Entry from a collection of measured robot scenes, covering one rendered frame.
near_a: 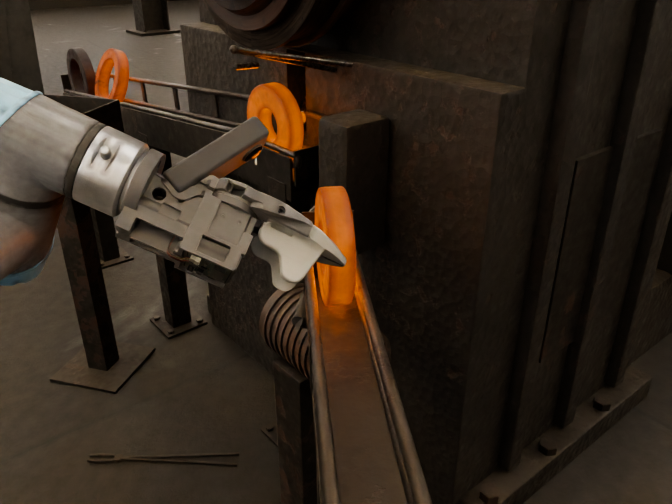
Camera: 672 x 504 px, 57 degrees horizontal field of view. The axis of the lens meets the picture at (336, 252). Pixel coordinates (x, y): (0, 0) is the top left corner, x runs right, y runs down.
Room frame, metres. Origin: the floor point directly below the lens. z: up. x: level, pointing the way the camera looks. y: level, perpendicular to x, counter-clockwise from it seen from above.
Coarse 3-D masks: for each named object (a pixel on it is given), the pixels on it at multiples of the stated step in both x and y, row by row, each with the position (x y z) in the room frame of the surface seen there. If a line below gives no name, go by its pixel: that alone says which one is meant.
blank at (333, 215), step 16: (320, 192) 0.73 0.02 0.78; (336, 192) 0.72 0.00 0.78; (320, 208) 0.73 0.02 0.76; (336, 208) 0.69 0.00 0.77; (320, 224) 0.75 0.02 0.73; (336, 224) 0.67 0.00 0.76; (352, 224) 0.67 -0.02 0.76; (336, 240) 0.66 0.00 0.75; (352, 240) 0.66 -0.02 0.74; (352, 256) 0.65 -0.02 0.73; (320, 272) 0.73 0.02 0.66; (336, 272) 0.65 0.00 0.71; (352, 272) 0.65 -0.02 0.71; (320, 288) 0.73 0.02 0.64; (336, 288) 0.65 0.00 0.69; (352, 288) 0.65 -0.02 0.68; (336, 304) 0.67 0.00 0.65
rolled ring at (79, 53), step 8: (72, 48) 2.02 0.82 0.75; (80, 48) 2.03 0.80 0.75; (72, 56) 2.02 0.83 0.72; (80, 56) 1.98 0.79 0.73; (88, 56) 2.00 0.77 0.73; (72, 64) 2.06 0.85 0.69; (80, 64) 1.97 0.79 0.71; (88, 64) 1.97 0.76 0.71; (72, 72) 2.07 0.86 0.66; (80, 72) 2.09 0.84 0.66; (88, 72) 1.96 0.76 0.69; (72, 80) 2.07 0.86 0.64; (80, 80) 2.08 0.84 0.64; (88, 80) 1.95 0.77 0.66; (72, 88) 2.08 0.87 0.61; (80, 88) 2.07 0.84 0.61; (88, 88) 1.95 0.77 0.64
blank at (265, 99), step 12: (264, 84) 1.19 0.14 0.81; (276, 84) 1.19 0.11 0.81; (252, 96) 1.22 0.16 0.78; (264, 96) 1.19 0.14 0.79; (276, 96) 1.16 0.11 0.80; (288, 96) 1.16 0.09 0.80; (252, 108) 1.23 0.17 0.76; (264, 108) 1.20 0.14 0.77; (276, 108) 1.16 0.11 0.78; (288, 108) 1.14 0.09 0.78; (264, 120) 1.22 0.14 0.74; (276, 120) 1.16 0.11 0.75; (288, 120) 1.13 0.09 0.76; (300, 120) 1.14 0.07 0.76; (288, 132) 1.13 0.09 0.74; (300, 132) 1.14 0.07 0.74; (288, 144) 1.13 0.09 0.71; (300, 144) 1.15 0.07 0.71; (288, 156) 1.14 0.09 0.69
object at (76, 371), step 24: (48, 96) 1.51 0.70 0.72; (72, 96) 1.50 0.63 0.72; (120, 120) 1.46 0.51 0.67; (72, 216) 1.36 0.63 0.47; (72, 240) 1.36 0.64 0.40; (72, 264) 1.37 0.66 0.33; (96, 264) 1.40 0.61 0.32; (72, 288) 1.37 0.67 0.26; (96, 288) 1.38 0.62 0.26; (96, 312) 1.36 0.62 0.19; (96, 336) 1.36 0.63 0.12; (72, 360) 1.41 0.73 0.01; (96, 360) 1.37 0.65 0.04; (120, 360) 1.41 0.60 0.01; (144, 360) 1.41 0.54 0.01; (72, 384) 1.31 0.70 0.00; (96, 384) 1.30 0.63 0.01; (120, 384) 1.30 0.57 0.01
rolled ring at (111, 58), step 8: (112, 48) 1.92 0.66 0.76; (104, 56) 1.95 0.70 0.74; (112, 56) 1.90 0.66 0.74; (120, 56) 1.88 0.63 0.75; (104, 64) 1.94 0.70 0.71; (112, 64) 1.95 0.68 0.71; (120, 64) 1.85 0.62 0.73; (128, 64) 1.87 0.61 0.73; (104, 72) 1.95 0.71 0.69; (120, 72) 1.84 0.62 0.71; (128, 72) 1.85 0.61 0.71; (96, 80) 1.95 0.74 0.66; (104, 80) 1.95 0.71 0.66; (120, 80) 1.83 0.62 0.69; (128, 80) 1.85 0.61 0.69; (96, 88) 1.94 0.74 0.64; (104, 88) 1.94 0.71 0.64; (112, 88) 1.84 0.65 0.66; (120, 88) 1.83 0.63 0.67; (104, 96) 1.91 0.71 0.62; (112, 96) 1.83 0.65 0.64; (120, 96) 1.83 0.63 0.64
